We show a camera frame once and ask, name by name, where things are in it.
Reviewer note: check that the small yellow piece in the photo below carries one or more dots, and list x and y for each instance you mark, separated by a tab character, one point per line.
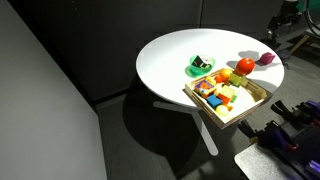
210	80

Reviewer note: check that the green bowl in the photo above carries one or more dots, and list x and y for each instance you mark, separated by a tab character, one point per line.
199	70

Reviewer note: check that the black perforated board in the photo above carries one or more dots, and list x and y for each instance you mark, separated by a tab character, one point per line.
308	146

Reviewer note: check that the black white printed cube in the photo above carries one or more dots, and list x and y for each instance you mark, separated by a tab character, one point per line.
202	62

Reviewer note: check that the pink block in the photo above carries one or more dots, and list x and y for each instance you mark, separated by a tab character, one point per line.
267	58

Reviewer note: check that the yellow-green cube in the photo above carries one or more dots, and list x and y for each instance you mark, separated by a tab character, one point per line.
236	80

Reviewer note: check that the yellow ball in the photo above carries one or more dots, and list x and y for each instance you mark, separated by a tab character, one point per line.
221	110

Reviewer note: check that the orange ball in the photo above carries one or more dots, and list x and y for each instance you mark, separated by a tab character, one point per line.
225	73

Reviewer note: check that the green saucer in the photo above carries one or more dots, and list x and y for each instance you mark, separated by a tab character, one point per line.
188	71

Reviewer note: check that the grey metal bar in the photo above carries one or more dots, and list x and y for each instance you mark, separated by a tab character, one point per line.
293	34

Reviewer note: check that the red ball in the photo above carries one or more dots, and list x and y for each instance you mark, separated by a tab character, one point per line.
245	66

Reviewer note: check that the wooden stick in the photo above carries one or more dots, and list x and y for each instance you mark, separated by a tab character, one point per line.
299	44

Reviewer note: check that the purple clamp orange tips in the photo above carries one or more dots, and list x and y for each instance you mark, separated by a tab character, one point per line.
300	111
273	136

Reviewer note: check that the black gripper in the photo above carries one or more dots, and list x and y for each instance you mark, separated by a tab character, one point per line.
284	18

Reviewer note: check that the wooden tray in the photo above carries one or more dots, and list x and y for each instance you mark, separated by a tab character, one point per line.
248	100

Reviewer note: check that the blue block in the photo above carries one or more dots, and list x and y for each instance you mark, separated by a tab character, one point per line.
214	101

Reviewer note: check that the grey metal plate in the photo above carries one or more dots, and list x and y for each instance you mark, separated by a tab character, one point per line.
260	165

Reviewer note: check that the orange block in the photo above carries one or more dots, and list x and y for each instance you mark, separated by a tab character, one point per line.
226	93

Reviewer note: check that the small orange piece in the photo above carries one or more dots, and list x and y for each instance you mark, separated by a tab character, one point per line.
230	107

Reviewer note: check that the multicolour printed cube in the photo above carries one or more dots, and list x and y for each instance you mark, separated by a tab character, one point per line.
204	88

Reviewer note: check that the green block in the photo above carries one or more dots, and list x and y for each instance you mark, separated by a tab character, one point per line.
234	99

